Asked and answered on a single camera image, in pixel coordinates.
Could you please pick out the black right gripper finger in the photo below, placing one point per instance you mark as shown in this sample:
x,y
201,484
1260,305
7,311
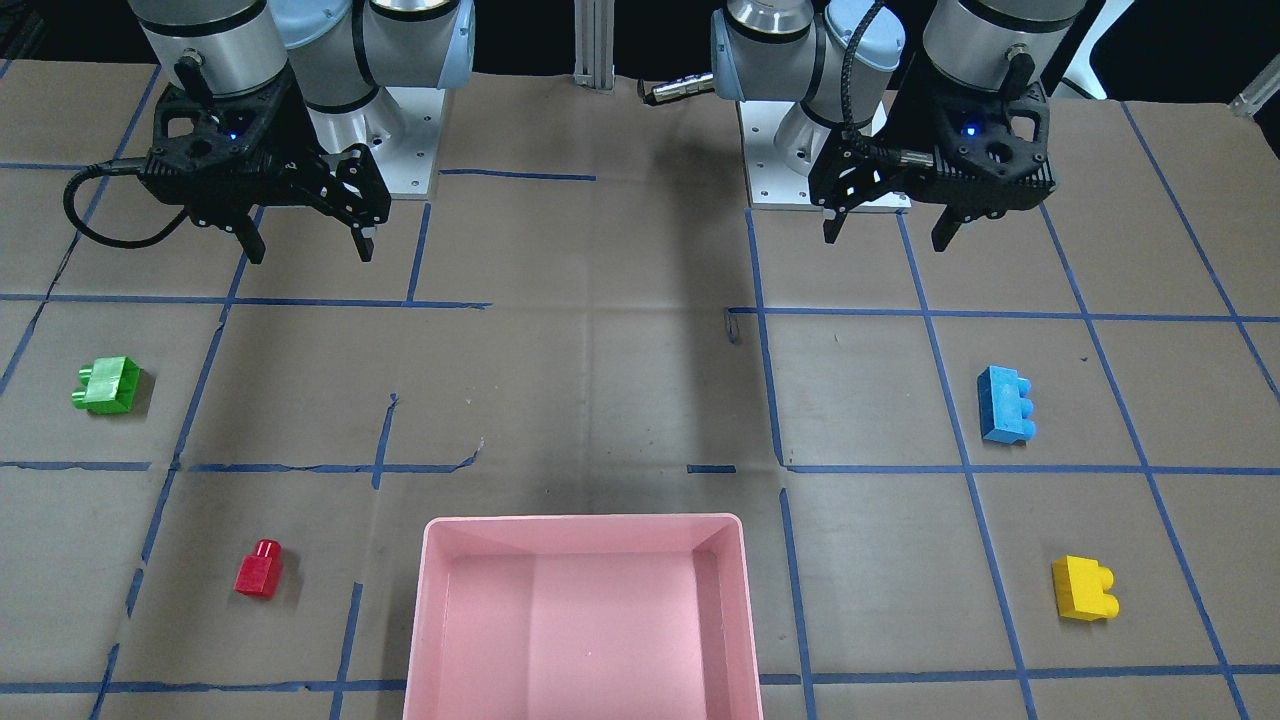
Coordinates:
x,y
363,236
249,237

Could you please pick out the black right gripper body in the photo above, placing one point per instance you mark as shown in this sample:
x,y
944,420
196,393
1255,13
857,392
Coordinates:
x,y
287,143

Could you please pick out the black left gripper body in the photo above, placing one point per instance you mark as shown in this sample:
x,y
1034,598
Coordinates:
x,y
893,128

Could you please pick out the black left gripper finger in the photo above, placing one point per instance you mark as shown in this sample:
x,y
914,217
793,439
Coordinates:
x,y
951,220
833,222

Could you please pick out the blue toy block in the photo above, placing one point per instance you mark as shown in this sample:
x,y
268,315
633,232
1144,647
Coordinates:
x,y
1005,408

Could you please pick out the green toy block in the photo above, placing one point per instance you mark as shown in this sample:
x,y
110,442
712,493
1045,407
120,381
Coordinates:
x,y
107,386

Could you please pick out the red toy block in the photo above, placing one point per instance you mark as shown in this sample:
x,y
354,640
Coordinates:
x,y
261,570

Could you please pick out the yellow toy block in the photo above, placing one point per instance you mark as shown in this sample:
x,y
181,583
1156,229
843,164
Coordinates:
x,y
1082,589

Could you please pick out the silver robot arm, left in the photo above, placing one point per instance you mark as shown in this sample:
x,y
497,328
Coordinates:
x,y
845,64

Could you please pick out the pink plastic box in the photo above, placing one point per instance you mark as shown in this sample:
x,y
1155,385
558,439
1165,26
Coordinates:
x,y
615,616

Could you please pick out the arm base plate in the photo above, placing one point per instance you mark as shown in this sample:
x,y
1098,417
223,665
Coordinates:
x,y
408,153
779,144

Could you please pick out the silver cable connector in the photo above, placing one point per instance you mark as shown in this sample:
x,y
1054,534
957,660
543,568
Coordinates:
x,y
676,90

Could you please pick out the aluminium frame post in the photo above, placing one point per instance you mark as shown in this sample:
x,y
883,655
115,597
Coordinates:
x,y
593,39

